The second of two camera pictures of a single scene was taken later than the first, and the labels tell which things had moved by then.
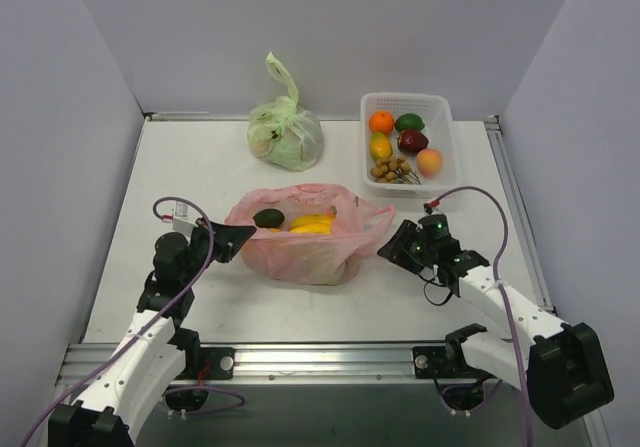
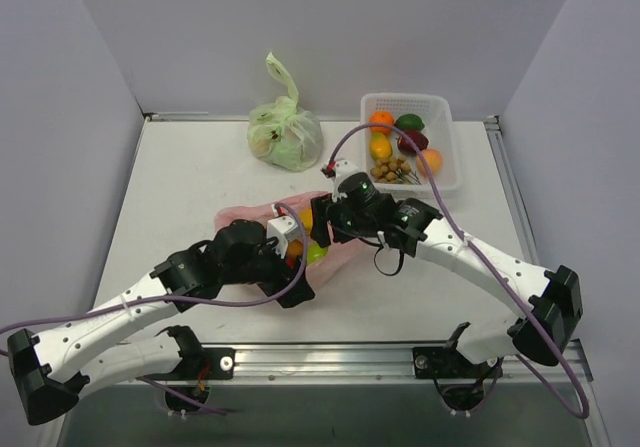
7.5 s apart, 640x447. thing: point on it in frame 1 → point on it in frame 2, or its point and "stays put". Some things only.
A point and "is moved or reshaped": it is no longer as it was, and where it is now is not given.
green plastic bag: (283, 134) stays put
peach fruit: (429, 162) stays put
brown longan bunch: (394, 170) stays put
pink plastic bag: (316, 259) is moved or reshaped
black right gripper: (408, 247) → (321, 219)
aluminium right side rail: (492, 125) stays put
